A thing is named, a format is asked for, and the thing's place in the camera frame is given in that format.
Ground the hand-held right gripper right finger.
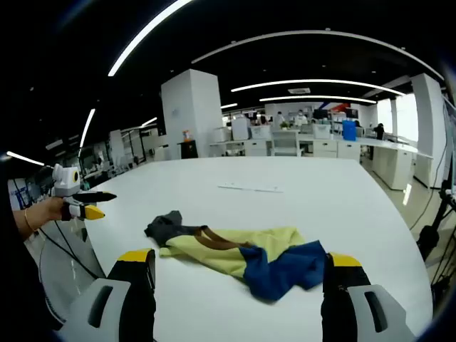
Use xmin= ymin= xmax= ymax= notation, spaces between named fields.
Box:
xmin=320 ymin=252 xmax=417 ymax=342

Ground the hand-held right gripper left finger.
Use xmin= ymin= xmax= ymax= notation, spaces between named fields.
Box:
xmin=53 ymin=248 xmax=157 ymax=342

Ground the yellow blue grey garment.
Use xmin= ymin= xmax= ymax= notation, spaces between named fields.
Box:
xmin=144 ymin=209 xmax=327 ymax=304

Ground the white template strip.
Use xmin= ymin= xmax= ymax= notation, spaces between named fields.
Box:
xmin=217 ymin=181 xmax=285 ymax=194

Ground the person's left hand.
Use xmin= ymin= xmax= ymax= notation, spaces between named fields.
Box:
xmin=33 ymin=196 xmax=67 ymax=229

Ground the short ceiling light strip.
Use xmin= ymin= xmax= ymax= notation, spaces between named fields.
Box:
xmin=79 ymin=108 xmax=97 ymax=149

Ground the black cabinet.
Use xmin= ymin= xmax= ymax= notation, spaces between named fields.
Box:
xmin=177 ymin=140 xmax=198 ymax=160

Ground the black tripod stand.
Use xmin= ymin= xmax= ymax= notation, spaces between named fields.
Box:
xmin=415 ymin=177 xmax=456 ymax=286

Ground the white square pillar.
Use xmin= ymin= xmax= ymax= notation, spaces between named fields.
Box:
xmin=160 ymin=68 xmax=222 ymax=160

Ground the long white counter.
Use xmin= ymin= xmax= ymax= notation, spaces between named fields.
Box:
xmin=359 ymin=137 xmax=434 ymax=190

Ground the white tall appliance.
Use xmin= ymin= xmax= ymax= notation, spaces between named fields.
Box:
xmin=231 ymin=117 xmax=252 ymax=141

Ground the long ceiling light strip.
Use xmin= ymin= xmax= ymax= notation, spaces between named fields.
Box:
xmin=230 ymin=78 xmax=406 ymax=97
xmin=259 ymin=95 xmax=378 ymax=105
xmin=108 ymin=0 xmax=194 ymax=77

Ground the row of white desks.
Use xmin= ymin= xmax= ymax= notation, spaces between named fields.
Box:
xmin=208 ymin=137 xmax=363 ymax=160

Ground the white office chair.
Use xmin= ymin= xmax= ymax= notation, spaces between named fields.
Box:
xmin=271 ymin=130 xmax=299 ymax=157

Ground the blue barrel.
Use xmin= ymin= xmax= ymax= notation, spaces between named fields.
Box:
xmin=341 ymin=120 xmax=358 ymax=141

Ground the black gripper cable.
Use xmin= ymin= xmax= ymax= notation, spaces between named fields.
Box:
xmin=37 ymin=220 xmax=99 ymax=281

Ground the gold bracelet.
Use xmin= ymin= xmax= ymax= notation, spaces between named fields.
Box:
xmin=24 ymin=208 xmax=37 ymax=233

